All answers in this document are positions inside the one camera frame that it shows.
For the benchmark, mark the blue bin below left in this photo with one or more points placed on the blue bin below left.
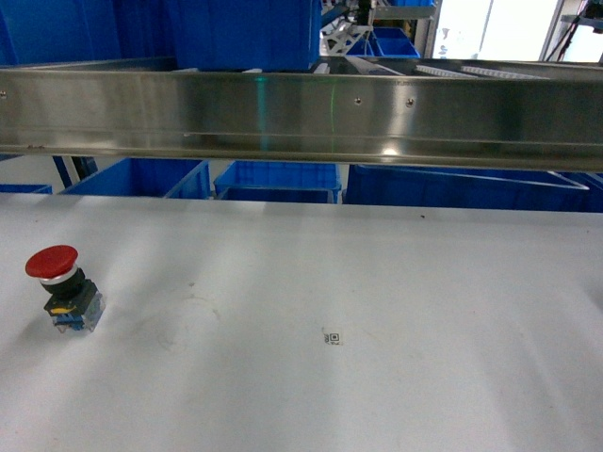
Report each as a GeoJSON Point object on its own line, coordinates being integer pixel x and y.
{"type": "Point", "coordinates": [146, 177]}

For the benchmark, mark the stainless steel shelf rail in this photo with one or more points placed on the stainless steel shelf rail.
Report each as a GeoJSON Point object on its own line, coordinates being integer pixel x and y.
{"type": "Point", "coordinates": [384, 120]}

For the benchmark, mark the blue bin below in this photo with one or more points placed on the blue bin below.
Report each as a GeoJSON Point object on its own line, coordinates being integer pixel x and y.
{"type": "Point", "coordinates": [279, 182]}
{"type": "Point", "coordinates": [501, 189]}
{"type": "Point", "coordinates": [146, 177]}

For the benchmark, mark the blue bin below middle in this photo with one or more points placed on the blue bin below middle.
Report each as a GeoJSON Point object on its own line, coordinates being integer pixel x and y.
{"type": "Point", "coordinates": [279, 182]}

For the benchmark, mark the large blue bin on shelf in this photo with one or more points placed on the large blue bin on shelf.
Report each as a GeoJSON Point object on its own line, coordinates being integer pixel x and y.
{"type": "Point", "coordinates": [272, 36]}

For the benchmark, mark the blue bin below right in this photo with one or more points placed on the blue bin below right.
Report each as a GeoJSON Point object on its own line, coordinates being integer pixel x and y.
{"type": "Point", "coordinates": [501, 189]}

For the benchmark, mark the blue bin far background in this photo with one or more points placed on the blue bin far background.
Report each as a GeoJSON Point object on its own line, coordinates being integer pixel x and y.
{"type": "Point", "coordinates": [391, 42]}

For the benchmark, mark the red mushroom push button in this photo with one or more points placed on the red mushroom push button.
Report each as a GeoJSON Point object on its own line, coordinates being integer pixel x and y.
{"type": "Point", "coordinates": [75, 301]}

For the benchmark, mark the small QR code sticker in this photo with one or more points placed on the small QR code sticker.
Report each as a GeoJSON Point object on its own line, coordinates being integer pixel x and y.
{"type": "Point", "coordinates": [333, 336]}

